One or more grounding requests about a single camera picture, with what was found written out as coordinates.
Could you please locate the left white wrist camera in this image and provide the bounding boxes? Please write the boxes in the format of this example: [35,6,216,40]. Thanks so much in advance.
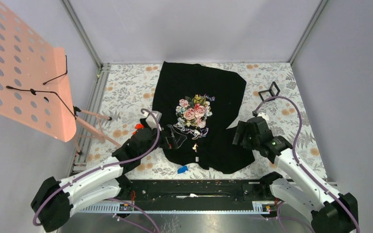
[144,111,162,130]

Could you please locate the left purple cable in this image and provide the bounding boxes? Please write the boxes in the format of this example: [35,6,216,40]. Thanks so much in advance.
[33,108,162,233]

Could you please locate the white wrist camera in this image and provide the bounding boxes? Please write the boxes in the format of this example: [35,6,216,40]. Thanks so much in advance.
[144,111,162,130]
[254,112,270,122]

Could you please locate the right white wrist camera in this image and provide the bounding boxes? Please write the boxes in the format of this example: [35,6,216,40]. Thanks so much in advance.
[254,112,270,122]

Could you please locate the black brooch box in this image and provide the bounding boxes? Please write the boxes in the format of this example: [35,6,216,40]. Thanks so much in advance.
[258,81,281,101]

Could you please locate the pink perforated music stand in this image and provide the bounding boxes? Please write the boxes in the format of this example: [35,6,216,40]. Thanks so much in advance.
[0,1,111,142]

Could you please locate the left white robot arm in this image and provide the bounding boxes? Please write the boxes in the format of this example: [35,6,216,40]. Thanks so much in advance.
[31,125,187,233]

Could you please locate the grey cable duct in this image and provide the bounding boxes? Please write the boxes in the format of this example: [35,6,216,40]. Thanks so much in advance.
[78,201,274,215]

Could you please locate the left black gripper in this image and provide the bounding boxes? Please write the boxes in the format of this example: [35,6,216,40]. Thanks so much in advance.
[139,124,186,159]

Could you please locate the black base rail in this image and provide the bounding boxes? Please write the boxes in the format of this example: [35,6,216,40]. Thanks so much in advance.
[117,180,278,207]

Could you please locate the blue clip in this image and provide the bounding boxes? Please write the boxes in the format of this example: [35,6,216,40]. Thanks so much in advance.
[177,166,188,174]

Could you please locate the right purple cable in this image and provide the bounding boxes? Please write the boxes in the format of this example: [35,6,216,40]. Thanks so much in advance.
[252,96,361,233]

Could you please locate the purple cable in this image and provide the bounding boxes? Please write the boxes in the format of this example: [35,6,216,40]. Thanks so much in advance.
[33,108,162,233]
[252,96,361,233]

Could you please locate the orange red block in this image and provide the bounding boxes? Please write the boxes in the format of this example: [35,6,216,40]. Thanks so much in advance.
[133,123,145,135]

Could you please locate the black floral t-shirt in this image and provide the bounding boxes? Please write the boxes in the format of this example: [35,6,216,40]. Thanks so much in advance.
[152,62,254,174]

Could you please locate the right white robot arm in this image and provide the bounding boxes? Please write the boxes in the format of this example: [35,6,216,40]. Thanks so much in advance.
[233,116,360,233]

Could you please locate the floral table mat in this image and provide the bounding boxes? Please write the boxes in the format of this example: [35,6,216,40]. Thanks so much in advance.
[100,63,327,180]

